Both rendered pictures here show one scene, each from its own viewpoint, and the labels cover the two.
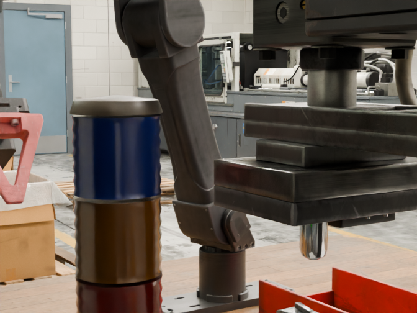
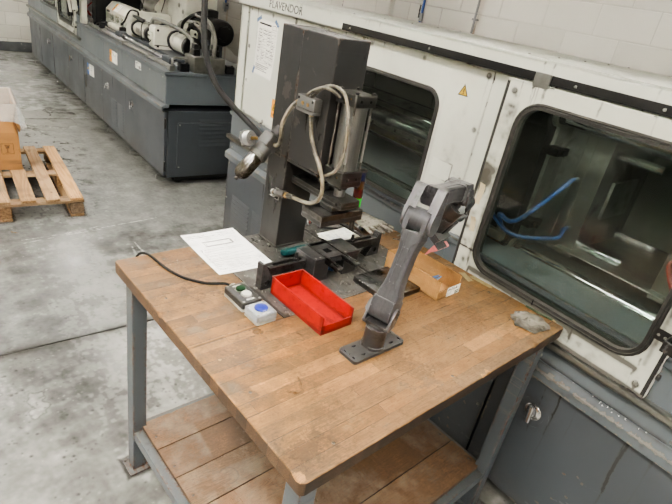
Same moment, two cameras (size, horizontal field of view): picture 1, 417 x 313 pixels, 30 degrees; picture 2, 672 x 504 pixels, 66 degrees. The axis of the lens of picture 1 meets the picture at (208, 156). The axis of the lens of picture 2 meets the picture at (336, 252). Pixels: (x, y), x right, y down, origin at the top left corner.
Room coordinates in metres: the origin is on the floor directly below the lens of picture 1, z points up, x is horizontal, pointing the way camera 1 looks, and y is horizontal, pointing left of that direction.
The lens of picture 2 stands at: (2.13, -0.45, 1.76)
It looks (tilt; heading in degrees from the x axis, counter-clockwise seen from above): 26 degrees down; 166
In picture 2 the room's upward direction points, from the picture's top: 11 degrees clockwise
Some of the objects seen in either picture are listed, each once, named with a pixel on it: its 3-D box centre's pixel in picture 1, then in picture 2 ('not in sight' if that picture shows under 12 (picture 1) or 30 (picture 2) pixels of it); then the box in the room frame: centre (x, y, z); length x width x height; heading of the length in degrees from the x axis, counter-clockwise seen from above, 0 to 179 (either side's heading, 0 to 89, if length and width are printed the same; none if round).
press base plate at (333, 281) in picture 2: not in sight; (315, 262); (0.51, -0.11, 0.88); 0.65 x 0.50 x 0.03; 122
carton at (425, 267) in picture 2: not in sight; (422, 271); (0.61, 0.26, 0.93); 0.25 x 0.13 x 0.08; 32
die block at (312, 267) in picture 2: not in sight; (326, 260); (0.59, -0.09, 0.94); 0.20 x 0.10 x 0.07; 122
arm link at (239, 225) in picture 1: (219, 226); (380, 314); (1.01, -0.01, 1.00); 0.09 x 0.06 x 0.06; 46
